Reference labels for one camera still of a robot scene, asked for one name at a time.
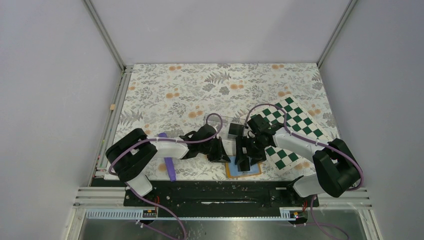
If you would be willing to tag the clear acrylic card box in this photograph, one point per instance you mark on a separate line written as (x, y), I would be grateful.
(223, 124)

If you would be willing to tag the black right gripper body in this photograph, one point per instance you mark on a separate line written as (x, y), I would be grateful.
(255, 144)

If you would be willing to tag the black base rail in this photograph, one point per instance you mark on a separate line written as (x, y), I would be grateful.
(212, 199)

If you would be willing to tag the right aluminium frame post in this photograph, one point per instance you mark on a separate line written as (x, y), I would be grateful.
(337, 30)

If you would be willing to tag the black credit card stack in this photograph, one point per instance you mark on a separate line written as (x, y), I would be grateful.
(235, 130)

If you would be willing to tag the purple marker pen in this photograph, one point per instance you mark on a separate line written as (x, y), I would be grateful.
(168, 160)

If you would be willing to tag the aluminium frame post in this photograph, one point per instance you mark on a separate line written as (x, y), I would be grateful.
(337, 30)
(93, 13)

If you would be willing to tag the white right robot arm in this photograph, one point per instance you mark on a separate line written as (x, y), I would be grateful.
(336, 170)

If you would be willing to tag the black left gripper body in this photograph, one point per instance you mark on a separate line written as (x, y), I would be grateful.
(205, 148)

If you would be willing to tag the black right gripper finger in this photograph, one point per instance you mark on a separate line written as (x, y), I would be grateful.
(239, 144)
(253, 158)

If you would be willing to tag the left aluminium frame post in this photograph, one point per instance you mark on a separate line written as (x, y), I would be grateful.
(93, 13)

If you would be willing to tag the orange leather card holder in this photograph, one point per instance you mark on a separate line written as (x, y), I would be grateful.
(234, 171)

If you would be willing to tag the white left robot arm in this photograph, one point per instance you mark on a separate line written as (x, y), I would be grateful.
(130, 155)

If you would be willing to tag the floral patterned table mat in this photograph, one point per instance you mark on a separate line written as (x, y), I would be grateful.
(177, 98)

